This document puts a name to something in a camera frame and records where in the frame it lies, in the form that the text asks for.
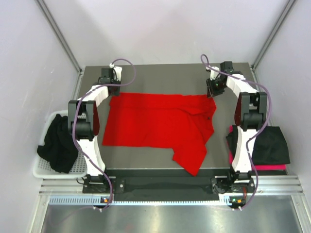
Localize folded pink t shirt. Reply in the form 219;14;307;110
226;131;287;172

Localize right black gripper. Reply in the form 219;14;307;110
206;77;227;99

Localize purple cable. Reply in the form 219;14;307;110
200;53;271;211
70;58;137;211

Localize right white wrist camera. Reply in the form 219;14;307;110
206;67;220;81

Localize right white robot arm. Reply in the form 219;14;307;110
206;62;268;173

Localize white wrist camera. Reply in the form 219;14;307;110
109;63;122;82
206;67;220;81

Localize white slotted cable duct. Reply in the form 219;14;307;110
49;195;232;206

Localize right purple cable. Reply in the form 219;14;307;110
200;53;271;211

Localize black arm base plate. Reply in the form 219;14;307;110
82;168;255;201

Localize red t shirt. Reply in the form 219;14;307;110
102;93;216;176

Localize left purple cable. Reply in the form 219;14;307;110
70;58;137;211

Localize black t shirt in basket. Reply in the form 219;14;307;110
37;114;78;173

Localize folded black t shirt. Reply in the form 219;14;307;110
226;125;290;170

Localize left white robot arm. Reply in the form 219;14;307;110
68;66;122;177

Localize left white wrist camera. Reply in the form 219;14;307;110
109;63;122;82

